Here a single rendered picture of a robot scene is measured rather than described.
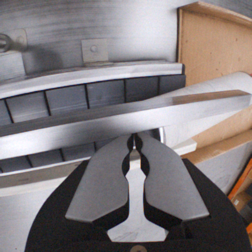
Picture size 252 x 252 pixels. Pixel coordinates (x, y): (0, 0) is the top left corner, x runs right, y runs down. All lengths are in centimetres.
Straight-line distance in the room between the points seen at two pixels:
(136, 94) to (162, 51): 9
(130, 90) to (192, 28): 14
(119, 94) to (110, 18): 10
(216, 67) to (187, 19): 10
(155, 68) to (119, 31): 7
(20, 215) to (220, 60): 48
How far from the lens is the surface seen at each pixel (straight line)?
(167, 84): 17
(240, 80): 21
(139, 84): 16
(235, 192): 373
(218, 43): 29
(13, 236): 46
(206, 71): 28
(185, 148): 18
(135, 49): 21
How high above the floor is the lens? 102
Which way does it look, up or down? 57 degrees down
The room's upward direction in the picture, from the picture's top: 144 degrees clockwise
